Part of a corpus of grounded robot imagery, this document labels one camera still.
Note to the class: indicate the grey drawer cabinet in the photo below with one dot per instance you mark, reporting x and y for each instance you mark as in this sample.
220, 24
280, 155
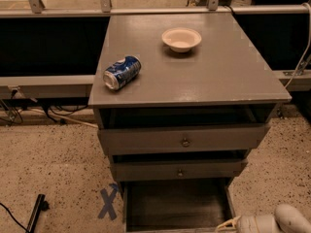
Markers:
222, 81

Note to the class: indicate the grey metal railing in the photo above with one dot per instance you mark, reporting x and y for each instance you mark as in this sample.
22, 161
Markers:
44, 86

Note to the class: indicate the black bar on floor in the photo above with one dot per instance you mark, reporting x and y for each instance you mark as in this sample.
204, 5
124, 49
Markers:
41, 205

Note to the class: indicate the grey bottom drawer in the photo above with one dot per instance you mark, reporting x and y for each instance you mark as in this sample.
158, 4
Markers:
176, 206

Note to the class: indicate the crushed blue soda can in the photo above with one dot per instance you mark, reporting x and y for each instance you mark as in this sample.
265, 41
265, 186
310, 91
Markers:
122, 72

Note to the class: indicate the white bowl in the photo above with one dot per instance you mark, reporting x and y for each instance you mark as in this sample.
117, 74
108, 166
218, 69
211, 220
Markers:
181, 39

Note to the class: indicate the blue tape cross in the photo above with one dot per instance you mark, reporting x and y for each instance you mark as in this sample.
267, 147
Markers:
108, 199

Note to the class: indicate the grey middle drawer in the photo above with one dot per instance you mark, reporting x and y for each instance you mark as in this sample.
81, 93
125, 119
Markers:
174, 170

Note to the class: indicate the grey drawer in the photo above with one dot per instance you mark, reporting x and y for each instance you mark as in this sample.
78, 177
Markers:
174, 170
182, 139
176, 206

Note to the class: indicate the grey top drawer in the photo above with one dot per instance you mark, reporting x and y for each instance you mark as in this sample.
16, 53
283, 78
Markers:
182, 139

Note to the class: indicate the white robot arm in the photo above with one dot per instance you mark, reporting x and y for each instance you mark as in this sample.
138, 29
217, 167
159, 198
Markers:
286, 219

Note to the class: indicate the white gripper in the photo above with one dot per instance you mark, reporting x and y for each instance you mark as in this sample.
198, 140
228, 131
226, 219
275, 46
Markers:
251, 224

